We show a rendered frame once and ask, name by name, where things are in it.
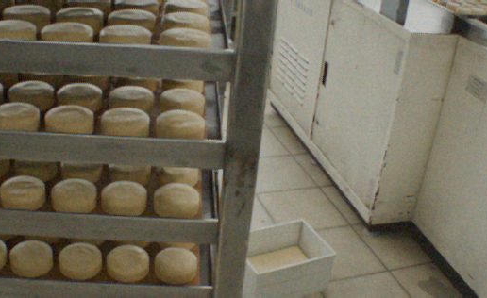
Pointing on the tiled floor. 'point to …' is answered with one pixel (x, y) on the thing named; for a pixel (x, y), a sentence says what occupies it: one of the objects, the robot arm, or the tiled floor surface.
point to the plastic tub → (287, 261)
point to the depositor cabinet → (362, 99)
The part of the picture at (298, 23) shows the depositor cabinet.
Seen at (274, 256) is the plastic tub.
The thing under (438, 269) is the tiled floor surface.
